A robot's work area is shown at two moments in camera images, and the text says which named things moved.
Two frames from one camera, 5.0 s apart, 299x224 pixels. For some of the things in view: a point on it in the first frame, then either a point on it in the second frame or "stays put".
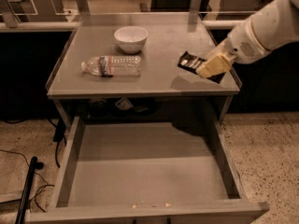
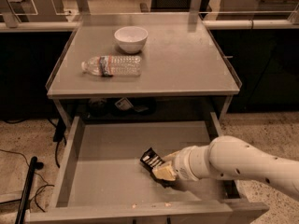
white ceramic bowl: (131, 39) stays put
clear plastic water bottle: (115, 65) stays put
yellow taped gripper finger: (222, 49) to (172, 156)
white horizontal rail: (206, 24) stays put
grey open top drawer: (149, 173) stays put
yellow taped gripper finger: (218, 64) to (164, 173)
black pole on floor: (34, 165) stays put
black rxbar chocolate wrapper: (192, 63) to (150, 160)
